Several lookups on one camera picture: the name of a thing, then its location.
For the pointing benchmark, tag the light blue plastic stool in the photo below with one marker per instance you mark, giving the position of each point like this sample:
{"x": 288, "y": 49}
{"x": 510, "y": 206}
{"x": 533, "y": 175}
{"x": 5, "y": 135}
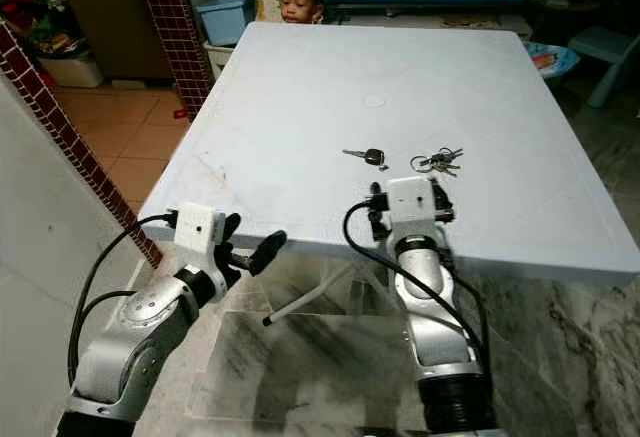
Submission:
{"x": 605, "y": 45}

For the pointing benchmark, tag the bunch of metal keys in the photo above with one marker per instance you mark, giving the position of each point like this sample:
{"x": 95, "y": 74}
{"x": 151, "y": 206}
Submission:
{"x": 445, "y": 161}

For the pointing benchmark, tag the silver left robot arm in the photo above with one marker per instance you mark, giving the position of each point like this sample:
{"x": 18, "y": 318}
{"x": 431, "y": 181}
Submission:
{"x": 130, "y": 347}

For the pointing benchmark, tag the blue patterned plate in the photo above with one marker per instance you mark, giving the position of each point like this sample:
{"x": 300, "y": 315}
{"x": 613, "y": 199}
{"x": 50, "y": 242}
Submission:
{"x": 552, "y": 59}

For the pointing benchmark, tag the small red floor object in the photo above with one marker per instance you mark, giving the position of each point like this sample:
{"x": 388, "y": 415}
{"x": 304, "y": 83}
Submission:
{"x": 181, "y": 114}

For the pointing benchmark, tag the blue plastic storage bin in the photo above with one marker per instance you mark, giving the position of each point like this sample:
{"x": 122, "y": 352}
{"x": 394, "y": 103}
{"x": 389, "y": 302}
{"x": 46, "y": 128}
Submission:
{"x": 222, "y": 22}

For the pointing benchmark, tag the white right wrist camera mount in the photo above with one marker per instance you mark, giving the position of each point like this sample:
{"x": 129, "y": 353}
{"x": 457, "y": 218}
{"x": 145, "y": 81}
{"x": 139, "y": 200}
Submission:
{"x": 412, "y": 205}

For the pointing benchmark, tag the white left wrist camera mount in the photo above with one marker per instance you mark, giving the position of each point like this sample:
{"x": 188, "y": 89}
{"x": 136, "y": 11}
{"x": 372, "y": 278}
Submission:
{"x": 198, "y": 232}

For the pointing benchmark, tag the red brick pillar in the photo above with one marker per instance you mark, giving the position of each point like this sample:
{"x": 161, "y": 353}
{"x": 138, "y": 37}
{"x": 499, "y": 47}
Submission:
{"x": 170, "y": 37}

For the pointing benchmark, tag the key with black head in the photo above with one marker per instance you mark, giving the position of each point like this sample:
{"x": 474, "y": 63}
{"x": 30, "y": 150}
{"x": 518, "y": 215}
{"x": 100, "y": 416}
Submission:
{"x": 374, "y": 156}

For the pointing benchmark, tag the small white side table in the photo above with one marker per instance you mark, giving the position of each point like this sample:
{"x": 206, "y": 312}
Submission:
{"x": 215, "y": 54}

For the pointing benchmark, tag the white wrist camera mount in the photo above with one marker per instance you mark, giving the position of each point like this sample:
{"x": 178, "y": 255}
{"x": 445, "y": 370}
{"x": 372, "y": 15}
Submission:
{"x": 198, "y": 232}
{"x": 412, "y": 205}

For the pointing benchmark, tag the brown wooden cabinet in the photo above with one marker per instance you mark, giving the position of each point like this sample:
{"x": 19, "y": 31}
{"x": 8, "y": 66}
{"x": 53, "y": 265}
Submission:
{"x": 95, "y": 17}

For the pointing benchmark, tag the white plastic table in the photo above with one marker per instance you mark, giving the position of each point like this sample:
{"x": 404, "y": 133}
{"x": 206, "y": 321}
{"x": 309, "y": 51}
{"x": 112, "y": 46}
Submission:
{"x": 310, "y": 137}

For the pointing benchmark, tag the white storage box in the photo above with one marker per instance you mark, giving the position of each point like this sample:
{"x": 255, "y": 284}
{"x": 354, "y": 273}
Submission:
{"x": 78, "y": 70}

